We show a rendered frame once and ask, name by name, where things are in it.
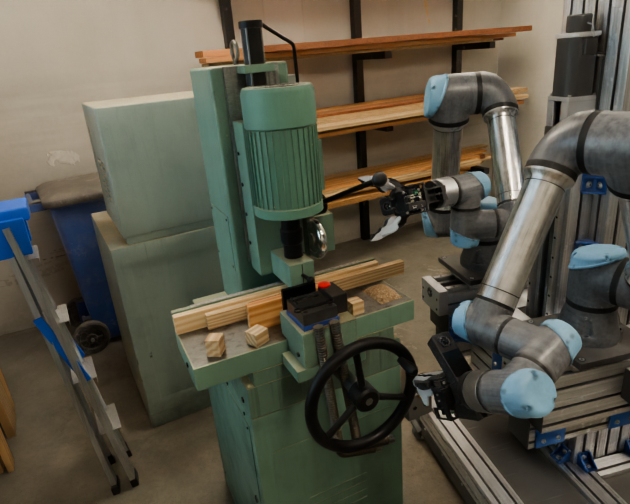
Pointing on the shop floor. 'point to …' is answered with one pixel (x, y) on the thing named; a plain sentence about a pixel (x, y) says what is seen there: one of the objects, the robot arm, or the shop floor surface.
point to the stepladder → (55, 329)
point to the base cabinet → (306, 452)
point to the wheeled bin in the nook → (81, 255)
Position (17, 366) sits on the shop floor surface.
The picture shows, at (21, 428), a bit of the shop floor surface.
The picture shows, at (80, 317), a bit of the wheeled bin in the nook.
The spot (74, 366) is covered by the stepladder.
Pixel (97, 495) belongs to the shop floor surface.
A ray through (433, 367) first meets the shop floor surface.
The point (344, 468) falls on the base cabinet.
